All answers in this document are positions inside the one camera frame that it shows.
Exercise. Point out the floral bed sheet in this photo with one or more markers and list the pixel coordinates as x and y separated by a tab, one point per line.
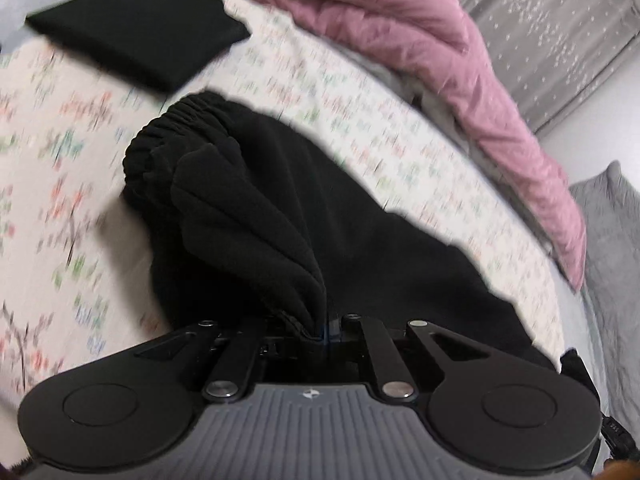
60	200

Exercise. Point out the black pants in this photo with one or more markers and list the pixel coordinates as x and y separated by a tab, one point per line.
300	200
145	35

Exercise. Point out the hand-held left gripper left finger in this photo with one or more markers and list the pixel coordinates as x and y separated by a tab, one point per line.
245	347

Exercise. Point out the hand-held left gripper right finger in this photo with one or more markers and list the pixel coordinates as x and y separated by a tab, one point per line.
375	347

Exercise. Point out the pink duvet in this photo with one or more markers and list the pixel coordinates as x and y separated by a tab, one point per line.
425	35

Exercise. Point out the grey star-print curtain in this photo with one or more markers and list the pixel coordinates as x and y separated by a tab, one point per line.
550	20

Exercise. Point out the grey quilted pillow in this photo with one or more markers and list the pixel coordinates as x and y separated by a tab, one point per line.
615	240

